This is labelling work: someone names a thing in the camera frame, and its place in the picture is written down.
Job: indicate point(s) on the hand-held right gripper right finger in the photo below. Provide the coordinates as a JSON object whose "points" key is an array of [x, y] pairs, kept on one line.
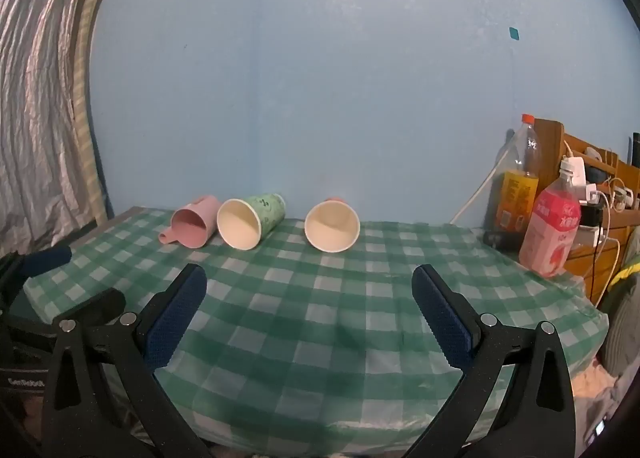
{"points": [[445, 318]]}

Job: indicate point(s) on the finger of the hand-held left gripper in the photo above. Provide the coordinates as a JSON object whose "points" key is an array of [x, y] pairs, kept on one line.
{"points": [[45, 258]]}

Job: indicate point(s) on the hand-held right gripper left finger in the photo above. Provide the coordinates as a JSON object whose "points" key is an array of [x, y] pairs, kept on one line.
{"points": [[170, 323]]}

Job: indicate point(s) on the green printed paper cup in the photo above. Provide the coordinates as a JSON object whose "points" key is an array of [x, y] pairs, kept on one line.
{"points": [[250, 220]]}

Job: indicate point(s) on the pink paper cup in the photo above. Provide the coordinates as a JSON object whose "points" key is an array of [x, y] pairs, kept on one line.
{"points": [[331, 227]]}

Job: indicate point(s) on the green checkered tablecloth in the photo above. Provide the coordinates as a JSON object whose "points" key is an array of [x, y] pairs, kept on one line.
{"points": [[320, 318]]}

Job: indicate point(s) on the pink drink bottle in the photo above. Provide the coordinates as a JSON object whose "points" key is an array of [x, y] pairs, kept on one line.
{"points": [[549, 233]]}

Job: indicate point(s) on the orange drink bottle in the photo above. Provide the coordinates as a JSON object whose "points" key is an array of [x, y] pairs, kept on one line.
{"points": [[517, 188]]}

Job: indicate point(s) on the grey striped curtain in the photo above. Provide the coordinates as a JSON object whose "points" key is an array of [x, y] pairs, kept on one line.
{"points": [[45, 98]]}

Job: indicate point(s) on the black charger block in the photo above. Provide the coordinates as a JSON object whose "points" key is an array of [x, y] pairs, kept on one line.
{"points": [[591, 215]]}

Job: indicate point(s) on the wooden shelf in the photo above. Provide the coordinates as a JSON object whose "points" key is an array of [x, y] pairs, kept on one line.
{"points": [[600, 218]]}

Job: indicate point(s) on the white power adapter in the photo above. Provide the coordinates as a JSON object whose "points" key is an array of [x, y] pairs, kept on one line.
{"points": [[576, 173]]}

